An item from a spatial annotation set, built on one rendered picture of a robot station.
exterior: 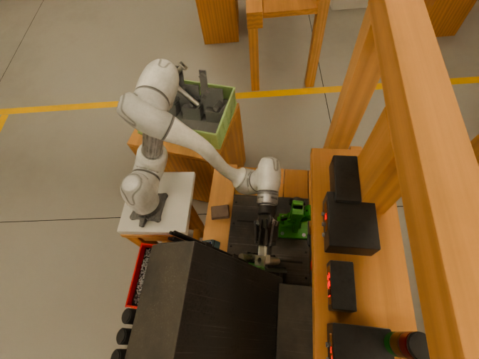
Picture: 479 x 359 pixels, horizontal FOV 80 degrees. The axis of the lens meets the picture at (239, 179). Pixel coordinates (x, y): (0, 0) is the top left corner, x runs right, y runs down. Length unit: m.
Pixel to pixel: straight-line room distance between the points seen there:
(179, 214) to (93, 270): 1.33
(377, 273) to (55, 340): 2.46
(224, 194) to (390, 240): 0.98
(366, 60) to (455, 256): 0.69
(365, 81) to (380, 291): 0.66
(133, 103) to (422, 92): 0.81
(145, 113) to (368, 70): 0.75
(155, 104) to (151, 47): 3.23
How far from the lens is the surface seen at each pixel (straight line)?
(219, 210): 1.57
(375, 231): 0.85
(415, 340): 0.69
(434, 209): 0.53
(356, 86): 1.11
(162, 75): 1.13
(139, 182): 1.50
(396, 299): 0.90
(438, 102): 0.67
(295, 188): 1.67
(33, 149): 3.81
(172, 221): 1.65
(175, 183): 1.75
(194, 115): 2.03
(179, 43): 4.20
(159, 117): 1.04
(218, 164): 1.20
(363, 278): 0.88
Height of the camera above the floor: 2.37
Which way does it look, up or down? 62 degrees down
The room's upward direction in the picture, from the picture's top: 10 degrees counter-clockwise
